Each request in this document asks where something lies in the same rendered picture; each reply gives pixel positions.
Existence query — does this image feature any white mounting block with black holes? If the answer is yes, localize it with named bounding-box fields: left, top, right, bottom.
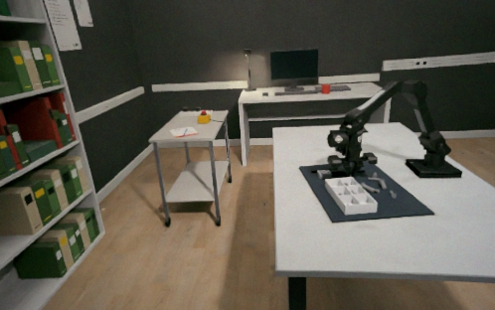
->
left=317, top=170, right=331, bottom=179

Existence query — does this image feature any white divided parts tray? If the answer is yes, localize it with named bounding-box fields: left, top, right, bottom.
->
left=325, top=177, right=378, bottom=215

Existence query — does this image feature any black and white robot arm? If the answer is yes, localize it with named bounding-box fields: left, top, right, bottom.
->
left=327, top=79, right=451, bottom=168

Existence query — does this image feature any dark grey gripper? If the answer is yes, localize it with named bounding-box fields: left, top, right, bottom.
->
left=327, top=145, right=378, bottom=177

